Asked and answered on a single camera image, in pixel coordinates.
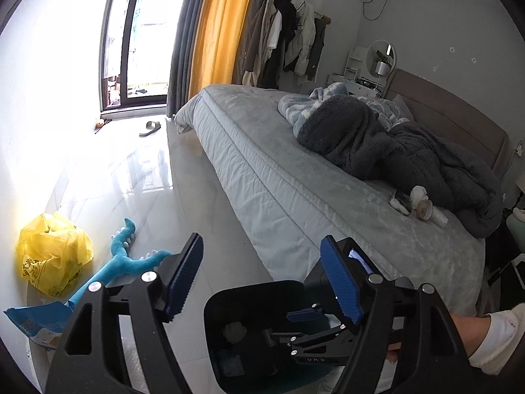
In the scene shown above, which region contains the pale green container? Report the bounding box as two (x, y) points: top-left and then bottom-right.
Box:
(504, 207), (525, 251)

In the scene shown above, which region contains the grey curtain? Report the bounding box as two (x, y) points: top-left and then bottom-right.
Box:
(166, 0), (212, 116)

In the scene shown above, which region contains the grey slipper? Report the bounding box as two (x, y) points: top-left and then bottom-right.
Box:
(138, 120), (162, 138)

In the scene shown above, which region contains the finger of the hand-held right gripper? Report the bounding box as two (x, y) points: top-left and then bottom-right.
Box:
(286, 303), (331, 325)
(262, 324), (358, 368)

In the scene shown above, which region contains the light blue fluffy blanket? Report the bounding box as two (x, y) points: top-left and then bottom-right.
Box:
(278, 82), (349, 132)

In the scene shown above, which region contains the yellow plastic bag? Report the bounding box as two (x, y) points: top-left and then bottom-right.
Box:
(15, 212), (94, 298)

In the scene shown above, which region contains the white shirt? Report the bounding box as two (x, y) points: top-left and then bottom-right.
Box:
(266, 10), (284, 50)

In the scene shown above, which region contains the yellow curtain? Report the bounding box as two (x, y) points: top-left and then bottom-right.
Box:
(188, 0), (259, 99)

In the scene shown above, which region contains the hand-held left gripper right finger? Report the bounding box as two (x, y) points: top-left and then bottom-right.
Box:
(320, 235), (472, 394)

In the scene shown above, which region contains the bed with grey sheet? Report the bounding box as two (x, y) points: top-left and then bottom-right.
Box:
(174, 83), (509, 317)

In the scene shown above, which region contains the blue white tissue pack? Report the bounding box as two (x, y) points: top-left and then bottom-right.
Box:
(217, 351), (247, 382)

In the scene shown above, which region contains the beige padded headboard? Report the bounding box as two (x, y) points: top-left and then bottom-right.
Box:
(388, 68), (509, 181)

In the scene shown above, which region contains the round mirror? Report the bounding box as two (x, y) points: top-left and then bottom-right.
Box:
(367, 40), (397, 77)

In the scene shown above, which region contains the beige pillow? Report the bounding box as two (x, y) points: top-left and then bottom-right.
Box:
(391, 94), (417, 121)

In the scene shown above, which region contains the white dresser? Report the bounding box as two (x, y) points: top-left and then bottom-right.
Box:
(328, 73), (386, 97)

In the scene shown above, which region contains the person's right forearm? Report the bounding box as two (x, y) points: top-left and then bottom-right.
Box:
(449, 301), (525, 376)

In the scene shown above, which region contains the dark grey fleece blanket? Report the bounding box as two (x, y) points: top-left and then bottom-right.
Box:
(295, 96), (503, 239)

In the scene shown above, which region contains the white shelf organizer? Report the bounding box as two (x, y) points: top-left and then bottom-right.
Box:
(346, 46), (368, 78)

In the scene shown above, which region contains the blue white packet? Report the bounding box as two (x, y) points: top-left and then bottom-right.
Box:
(3, 300), (74, 351)

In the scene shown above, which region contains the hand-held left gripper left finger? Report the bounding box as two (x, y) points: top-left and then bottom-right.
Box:
(44, 232), (204, 394)

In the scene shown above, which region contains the blue plush toy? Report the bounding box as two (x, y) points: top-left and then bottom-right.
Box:
(68, 217), (177, 308)

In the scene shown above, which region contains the black garment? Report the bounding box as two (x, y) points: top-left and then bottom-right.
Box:
(274, 0), (298, 70)

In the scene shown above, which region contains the blue floral pillow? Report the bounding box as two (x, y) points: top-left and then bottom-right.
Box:
(361, 96), (411, 128)

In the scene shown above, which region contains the white jacket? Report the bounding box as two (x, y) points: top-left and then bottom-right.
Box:
(283, 2), (316, 77)

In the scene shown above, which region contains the black trash bin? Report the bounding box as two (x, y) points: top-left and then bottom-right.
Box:
(204, 280), (341, 394)

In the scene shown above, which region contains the grey garment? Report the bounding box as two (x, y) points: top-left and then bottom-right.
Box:
(305, 18), (326, 78)

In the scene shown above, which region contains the beige coat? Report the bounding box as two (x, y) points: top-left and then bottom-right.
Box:
(242, 0), (273, 87)

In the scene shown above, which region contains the sliding glass door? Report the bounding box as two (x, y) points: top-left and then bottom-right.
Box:
(99, 0), (198, 118)

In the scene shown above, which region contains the clothes rack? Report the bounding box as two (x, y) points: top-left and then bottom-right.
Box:
(260, 0), (332, 23)

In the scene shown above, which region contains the wall cable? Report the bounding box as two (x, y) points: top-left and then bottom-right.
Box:
(363, 0), (394, 21)

